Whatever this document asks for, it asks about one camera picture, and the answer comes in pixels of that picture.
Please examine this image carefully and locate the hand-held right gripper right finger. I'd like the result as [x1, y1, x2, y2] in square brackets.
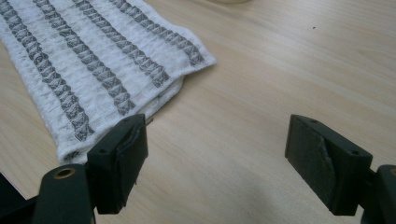
[284, 114, 374, 217]

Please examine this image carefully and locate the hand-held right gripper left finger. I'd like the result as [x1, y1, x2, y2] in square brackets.
[86, 113, 149, 216]

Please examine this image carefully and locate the white grey-striped towel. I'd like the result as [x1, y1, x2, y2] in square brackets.
[0, 0, 218, 166]

